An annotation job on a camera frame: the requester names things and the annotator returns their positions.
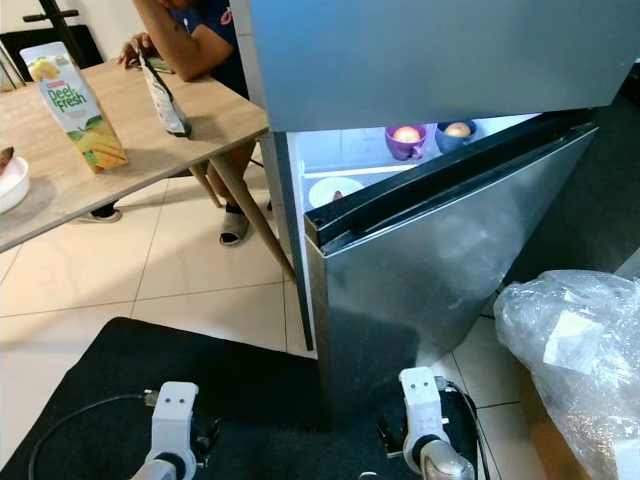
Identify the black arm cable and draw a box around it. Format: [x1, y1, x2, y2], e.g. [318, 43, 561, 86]
[445, 378, 491, 480]
[28, 393, 159, 480]

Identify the dark slide slipper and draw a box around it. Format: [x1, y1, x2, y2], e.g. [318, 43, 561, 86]
[220, 205, 254, 247]
[85, 205, 121, 223]

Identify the silver refrigerator body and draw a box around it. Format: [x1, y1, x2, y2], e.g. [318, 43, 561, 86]
[230, 0, 561, 351]

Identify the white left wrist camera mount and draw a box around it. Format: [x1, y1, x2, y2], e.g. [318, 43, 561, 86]
[152, 382, 199, 461]

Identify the silver fridge compartment door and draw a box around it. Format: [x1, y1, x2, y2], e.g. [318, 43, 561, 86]
[305, 108, 601, 429]

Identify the large clear plastic bag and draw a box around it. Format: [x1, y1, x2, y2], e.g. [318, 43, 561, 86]
[493, 270, 640, 480]

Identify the black metal stand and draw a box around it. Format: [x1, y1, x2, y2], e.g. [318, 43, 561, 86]
[25, 0, 91, 61]

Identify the white plate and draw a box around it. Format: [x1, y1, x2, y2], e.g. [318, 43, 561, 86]
[307, 177, 364, 209]

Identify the black floor mat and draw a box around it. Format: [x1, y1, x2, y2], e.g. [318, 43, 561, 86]
[0, 317, 481, 480]

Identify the black and white pouch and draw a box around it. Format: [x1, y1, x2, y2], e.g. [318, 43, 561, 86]
[138, 50, 193, 139]

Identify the white bowl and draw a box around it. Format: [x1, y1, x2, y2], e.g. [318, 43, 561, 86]
[0, 155, 31, 214]

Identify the black chair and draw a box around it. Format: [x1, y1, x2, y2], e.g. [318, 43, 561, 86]
[0, 25, 106, 86]

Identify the person torso blue shirt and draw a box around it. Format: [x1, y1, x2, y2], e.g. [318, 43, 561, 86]
[175, 0, 253, 101]

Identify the person hand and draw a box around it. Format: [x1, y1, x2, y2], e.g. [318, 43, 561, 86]
[118, 33, 158, 69]

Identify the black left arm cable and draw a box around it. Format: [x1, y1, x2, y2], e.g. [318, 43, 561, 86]
[28, 393, 159, 480]

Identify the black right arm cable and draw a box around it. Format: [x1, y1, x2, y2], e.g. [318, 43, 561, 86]
[445, 378, 491, 480]

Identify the wooden table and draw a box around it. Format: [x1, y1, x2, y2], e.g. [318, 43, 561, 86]
[0, 62, 269, 253]

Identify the mango juice carton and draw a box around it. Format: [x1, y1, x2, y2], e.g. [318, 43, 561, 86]
[20, 42, 129, 173]

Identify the person leg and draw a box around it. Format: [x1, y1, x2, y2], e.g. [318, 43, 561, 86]
[205, 140, 258, 226]

